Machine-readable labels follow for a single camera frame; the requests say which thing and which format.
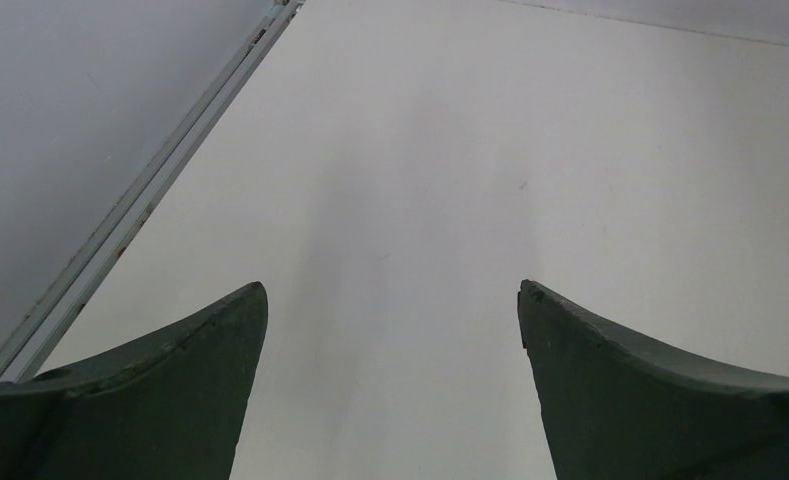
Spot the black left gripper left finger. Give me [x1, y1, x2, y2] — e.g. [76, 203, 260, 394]
[0, 282, 268, 479]

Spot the aluminium frame left rail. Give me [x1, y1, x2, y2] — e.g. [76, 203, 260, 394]
[0, 1, 300, 382]

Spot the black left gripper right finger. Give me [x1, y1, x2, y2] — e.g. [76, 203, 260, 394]
[517, 280, 789, 479]

